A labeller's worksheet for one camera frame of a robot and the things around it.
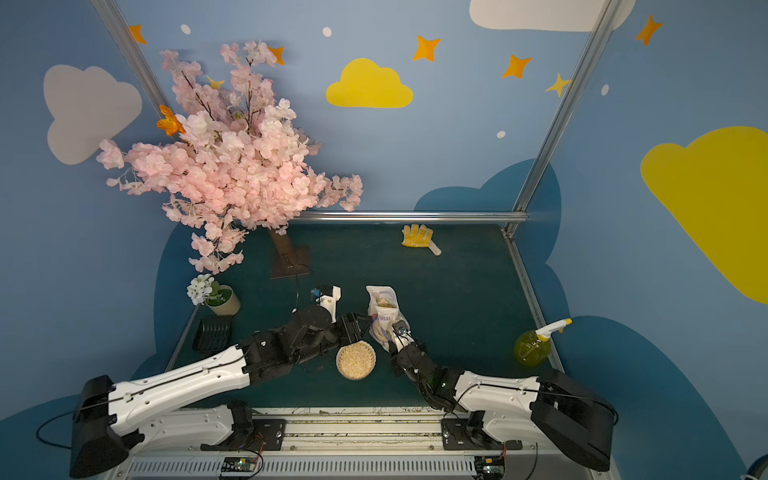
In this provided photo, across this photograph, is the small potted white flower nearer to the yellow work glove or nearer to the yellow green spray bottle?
the yellow work glove

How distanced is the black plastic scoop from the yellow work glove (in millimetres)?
688

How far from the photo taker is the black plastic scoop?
0.91 m

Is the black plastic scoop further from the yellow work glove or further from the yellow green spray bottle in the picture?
the yellow green spray bottle

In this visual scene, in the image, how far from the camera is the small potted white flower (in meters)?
0.88

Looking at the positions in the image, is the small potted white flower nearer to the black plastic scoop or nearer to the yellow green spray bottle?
the black plastic scoop

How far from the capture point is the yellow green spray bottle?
77cm

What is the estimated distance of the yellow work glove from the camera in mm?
1170

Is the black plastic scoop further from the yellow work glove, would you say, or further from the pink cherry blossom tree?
the yellow work glove

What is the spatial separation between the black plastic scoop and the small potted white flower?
32mm

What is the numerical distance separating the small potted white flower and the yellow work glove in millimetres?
646

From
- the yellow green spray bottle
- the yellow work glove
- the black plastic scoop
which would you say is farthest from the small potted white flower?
the yellow green spray bottle

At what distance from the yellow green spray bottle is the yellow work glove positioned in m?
0.44

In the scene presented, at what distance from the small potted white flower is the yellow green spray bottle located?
911 mm

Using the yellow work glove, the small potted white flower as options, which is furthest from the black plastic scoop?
the yellow work glove
